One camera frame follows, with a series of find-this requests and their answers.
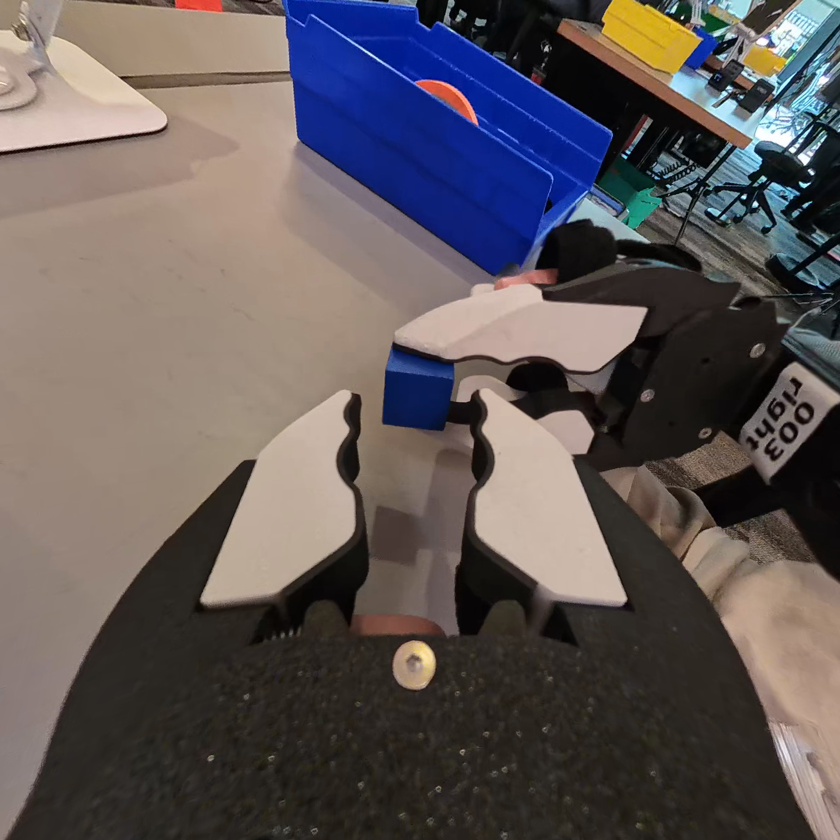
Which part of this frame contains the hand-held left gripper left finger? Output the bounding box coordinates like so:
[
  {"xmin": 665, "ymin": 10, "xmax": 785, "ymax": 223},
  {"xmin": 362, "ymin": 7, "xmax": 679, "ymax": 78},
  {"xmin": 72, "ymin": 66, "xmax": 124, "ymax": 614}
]
[{"xmin": 199, "ymin": 389, "xmax": 370, "ymax": 610}]

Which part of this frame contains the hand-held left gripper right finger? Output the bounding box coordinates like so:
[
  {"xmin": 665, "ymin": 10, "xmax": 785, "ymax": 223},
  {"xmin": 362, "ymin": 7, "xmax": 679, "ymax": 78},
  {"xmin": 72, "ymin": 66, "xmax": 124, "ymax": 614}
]
[{"xmin": 456, "ymin": 387, "xmax": 629, "ymax": 610}]

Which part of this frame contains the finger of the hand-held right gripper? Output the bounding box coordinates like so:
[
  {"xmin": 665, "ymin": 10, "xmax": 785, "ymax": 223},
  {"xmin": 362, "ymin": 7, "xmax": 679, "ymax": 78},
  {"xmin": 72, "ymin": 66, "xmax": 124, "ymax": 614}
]
[
  {"xmin": 453, "ymin": 384, "xmax": 596, "ymax": 457},
  {"xmin": 392, "ymin": 283, "xmax": 648, "ymax": 376}
]

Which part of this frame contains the small blue block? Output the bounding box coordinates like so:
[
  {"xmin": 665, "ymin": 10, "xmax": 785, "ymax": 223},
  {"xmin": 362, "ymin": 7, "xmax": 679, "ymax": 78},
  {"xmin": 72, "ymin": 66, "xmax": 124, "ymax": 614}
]
[{"xmin": 382, "ymin": 346, "xmax": 455, "ymax": 432}]

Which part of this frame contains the blue plastic bin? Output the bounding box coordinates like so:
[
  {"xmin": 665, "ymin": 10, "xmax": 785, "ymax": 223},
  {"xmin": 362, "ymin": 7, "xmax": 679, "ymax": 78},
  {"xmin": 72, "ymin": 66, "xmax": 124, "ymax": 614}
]
[{"xmin": 283, "ymin": 0, "xmax": 614, "ymax": 277}]

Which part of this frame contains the orange tape roll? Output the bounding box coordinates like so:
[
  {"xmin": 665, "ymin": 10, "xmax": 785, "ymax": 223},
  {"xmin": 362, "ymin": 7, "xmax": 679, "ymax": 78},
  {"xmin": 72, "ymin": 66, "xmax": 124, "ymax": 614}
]
[{"xmin": 415, "ymin": 79, "xmax": 480, "ymax": 127}]

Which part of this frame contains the person's right hand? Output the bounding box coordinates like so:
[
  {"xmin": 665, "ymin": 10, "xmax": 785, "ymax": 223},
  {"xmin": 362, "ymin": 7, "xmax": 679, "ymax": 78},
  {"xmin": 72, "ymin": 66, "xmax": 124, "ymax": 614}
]
[{"xmin": 493, "ymin": 268, "xmax": 560, "ymax": 291}]

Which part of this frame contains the green crate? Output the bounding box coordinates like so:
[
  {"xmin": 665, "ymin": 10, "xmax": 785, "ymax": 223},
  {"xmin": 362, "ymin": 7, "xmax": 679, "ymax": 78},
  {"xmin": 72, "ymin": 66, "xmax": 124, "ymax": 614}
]
[{"xmin": 598, "ymin": 159, "xmax": 662, "ymax": 229}]

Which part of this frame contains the black office chair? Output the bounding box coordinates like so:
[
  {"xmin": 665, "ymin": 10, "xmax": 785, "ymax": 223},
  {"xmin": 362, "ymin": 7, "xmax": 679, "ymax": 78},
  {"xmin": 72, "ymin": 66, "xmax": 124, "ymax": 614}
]
[{"xmin": 707, "ymin": 141, "xmax": 816, "ymax": 236}]

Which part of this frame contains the person's light clothing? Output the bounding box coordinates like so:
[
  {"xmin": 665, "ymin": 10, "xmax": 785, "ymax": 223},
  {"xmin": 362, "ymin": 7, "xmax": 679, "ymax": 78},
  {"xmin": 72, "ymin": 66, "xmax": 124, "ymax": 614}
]
[{"xmin": 600, "ymin": 459, "xmax": 840, "ymax": 840}]

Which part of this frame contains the wooden background table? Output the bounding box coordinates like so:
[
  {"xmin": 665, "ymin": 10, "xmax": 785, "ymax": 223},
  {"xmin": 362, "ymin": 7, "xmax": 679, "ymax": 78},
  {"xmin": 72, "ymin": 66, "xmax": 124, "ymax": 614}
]
[{"xmin": 556, "ymin": 18, "xmax": 770, "ymax": 151}]

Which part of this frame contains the blue bin with white label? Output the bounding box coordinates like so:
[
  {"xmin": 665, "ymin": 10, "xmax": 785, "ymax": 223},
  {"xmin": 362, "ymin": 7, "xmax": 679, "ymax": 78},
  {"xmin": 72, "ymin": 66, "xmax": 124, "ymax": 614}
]
[{"xmin": 682, "ymin": 26, "xmax": 721, "ymax": 71}]

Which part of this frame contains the white folding stand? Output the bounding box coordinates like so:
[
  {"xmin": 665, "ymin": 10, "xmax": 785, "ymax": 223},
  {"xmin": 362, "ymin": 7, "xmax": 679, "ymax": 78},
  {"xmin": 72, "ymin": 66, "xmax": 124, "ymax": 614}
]
[{"xmin": 0, "ymin": 0, "xmax": 168, "ymax": 155}]

